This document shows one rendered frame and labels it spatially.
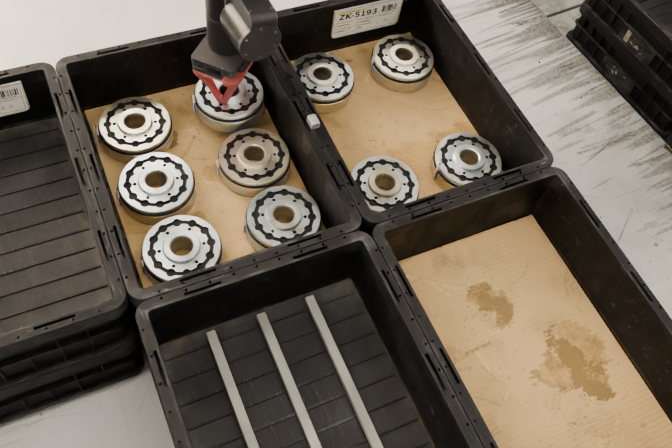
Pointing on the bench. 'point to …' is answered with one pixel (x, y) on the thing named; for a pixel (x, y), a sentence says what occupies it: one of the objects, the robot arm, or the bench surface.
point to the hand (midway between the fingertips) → (229, 87)
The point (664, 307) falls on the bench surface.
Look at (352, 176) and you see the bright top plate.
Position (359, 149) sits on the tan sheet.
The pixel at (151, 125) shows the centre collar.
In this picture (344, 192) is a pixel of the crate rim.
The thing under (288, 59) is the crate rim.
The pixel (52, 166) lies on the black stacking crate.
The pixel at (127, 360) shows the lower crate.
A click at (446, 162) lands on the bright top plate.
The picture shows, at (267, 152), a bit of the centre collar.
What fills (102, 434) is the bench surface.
